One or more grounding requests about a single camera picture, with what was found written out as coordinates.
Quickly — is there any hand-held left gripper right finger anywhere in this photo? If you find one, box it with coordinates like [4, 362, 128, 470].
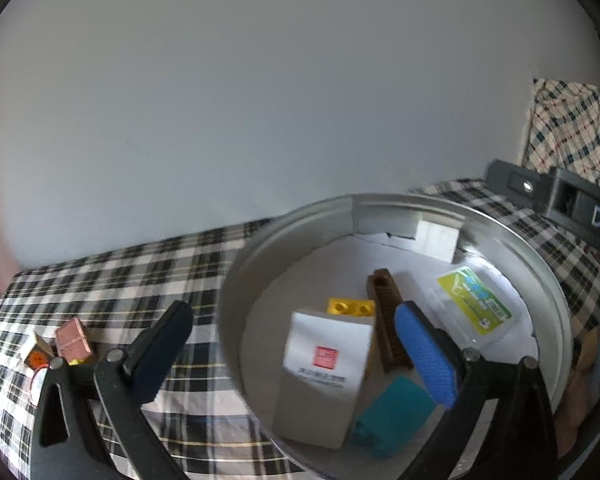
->
[394, 301, 563, 480]

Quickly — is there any beige plaid draped cloth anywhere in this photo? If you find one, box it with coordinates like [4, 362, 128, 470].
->
[525, 77, 600, 193]

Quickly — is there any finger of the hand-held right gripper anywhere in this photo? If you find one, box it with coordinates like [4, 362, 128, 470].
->
[485, 159, 556, 213]

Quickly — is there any round blue metal tin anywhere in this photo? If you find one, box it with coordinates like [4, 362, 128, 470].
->
[217, 192, 600, 480]

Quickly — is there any yellow toy block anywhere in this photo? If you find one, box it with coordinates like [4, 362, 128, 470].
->
[327, 297, 377, 318]

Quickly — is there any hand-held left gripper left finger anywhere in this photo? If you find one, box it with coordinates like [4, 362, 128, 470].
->
[30, 300, 195, 480]

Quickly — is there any red tape roll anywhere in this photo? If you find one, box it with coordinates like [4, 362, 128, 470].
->
[30, 366, 56, 393]

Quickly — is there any clear floss pick box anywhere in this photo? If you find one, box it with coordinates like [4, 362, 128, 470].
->
[422, 265, 528, 348]

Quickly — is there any white toy block orange face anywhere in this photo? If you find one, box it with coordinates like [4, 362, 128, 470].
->
[22, 332, 56, 367]

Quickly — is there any brown rectangular case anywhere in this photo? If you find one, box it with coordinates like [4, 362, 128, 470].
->
[55, 316, 99, 361]

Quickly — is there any brown ridged toy brick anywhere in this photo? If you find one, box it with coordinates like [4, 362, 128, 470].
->
[367, 269, 415, 373]

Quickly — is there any white charger plug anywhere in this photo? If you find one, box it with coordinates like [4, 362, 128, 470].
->
[412, 214, 461, 263]

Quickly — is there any teal bear toy block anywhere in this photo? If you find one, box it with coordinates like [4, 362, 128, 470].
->
[350, 377, 437, 461]

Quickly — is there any white cardboard box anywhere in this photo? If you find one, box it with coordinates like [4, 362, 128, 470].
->
[271, 310, 376, 450]

